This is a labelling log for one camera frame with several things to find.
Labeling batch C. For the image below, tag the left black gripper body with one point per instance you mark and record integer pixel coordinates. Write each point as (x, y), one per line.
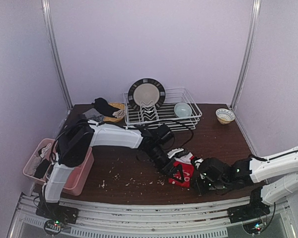
(167, 167)

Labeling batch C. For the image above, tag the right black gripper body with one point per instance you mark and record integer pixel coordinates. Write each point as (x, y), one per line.
(198, 179)

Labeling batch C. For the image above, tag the red white-trimmed underwear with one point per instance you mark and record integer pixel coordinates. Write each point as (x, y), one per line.
(188, 167)

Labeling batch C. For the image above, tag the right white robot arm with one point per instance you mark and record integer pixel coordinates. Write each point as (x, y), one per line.
(254, 170)

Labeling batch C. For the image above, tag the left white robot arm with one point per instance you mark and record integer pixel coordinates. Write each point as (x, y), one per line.
(70, 148)

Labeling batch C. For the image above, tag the grey striped underwear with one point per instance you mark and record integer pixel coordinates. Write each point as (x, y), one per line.
(93, 114)

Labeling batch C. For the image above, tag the light blue bowl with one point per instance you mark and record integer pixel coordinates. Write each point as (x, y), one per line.
(182, 110)

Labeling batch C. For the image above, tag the white cream sock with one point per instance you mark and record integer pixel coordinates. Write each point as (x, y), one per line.
(119, 114)

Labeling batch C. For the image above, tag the black rimmed grey plate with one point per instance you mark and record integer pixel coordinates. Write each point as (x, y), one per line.
(146, 91)

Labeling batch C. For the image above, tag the patterned white yellow bowl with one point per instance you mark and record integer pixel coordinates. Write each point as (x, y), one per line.
(225, 116)

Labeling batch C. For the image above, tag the black clothing in organizer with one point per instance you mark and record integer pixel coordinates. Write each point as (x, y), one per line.
(41, 169)

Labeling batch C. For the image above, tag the pink plastic organizer box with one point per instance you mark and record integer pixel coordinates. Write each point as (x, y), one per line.
(77, 176)

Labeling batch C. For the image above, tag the white wire dish rack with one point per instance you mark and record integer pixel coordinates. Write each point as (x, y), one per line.
(152, 116)

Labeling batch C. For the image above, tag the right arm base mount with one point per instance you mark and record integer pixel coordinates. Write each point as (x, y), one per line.
(254, 216)

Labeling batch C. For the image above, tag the right metal frame post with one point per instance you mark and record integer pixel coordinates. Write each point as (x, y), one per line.
(247, 53)

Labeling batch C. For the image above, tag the metal frame post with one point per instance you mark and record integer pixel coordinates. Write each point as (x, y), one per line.
(54, 49)
(247, 53)

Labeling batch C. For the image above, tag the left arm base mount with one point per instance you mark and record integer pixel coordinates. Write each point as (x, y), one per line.
(57, 219)

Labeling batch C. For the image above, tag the left metal frame post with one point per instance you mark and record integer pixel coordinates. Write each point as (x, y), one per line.
(54, 49)

